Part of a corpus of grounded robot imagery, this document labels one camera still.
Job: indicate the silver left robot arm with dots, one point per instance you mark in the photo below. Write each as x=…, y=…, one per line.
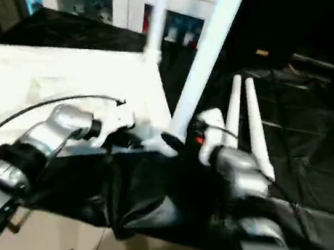
x=47, y=133

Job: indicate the white bottle with dark cap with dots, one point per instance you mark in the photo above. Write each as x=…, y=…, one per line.
x=187, y=39
x=169, y=35

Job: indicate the black plastic mat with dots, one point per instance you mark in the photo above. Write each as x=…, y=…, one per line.
x=145, y=190

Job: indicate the white plastic table top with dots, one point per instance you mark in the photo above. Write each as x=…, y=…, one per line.
x=54, y=65

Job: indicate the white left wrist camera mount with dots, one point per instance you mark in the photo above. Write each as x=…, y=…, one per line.
x=117, y=121

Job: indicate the white plastic table leg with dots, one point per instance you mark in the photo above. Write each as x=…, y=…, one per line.
x=157, y=21
x=207, y=59
x=256, y=128
x=234, y=109

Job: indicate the black metal workbench leg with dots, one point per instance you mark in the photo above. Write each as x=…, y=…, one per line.
x=16, y=222

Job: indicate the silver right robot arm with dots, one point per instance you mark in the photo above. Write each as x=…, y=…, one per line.
x=246, y=179

